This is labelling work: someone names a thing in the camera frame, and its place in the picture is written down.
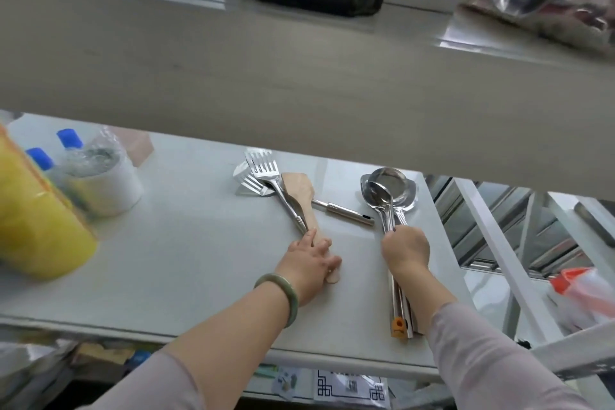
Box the person's right hand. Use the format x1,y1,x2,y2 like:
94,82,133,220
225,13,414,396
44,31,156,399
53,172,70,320
381,225,431,282

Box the person's left hand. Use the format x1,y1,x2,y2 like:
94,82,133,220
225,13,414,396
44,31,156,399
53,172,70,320
274,228,343,308

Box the small steel ladle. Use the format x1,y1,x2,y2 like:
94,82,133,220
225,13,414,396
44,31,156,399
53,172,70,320
367,180,396,233

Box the slotted steel turner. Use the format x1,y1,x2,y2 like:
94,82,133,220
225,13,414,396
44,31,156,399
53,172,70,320
234,162,375,227
245,149,309,235

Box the large steel ladle orange tip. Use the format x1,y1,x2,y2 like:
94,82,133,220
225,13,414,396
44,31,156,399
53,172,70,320
366,167,410,340

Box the wooden spatula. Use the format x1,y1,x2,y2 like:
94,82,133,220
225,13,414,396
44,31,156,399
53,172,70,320
281,172,343,286

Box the person's right forearm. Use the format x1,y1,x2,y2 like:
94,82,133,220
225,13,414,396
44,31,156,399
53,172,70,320
388,265,595,410

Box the person's left forearm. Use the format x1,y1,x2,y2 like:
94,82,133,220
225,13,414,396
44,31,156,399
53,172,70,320
91,287,291,410

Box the white table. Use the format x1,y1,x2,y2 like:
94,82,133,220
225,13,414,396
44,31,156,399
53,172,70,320
0,111,477,379

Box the green white packet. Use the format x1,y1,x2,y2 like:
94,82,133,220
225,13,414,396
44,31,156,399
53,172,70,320
271,366,313,401

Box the white packet black pattern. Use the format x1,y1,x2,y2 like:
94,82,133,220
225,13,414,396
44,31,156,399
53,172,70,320
315,368,389,408

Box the orange-capped white bottle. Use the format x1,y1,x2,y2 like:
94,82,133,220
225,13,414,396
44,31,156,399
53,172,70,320
547,268,615,329

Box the grey upper shelf board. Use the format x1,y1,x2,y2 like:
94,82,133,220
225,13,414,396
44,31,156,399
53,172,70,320
0,0,615,199

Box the pink block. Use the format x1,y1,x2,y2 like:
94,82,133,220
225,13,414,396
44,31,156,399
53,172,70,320
113,126,154,168

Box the wrapped white tape roll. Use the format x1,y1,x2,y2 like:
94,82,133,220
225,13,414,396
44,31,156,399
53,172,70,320
57,126,144,219

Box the wrapped yellow tape rolls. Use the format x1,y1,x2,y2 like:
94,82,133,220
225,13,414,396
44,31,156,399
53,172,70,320
0,124,99,281

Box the blue-capped bottle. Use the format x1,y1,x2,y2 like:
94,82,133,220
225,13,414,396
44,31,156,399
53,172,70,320
56,128,86,156
24,147,56,180

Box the green jade bracelet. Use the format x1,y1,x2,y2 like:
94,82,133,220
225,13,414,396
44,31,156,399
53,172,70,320
253,272,300,329

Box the white metal rack frame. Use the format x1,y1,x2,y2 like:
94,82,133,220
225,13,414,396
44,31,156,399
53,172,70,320
422,174,615,410

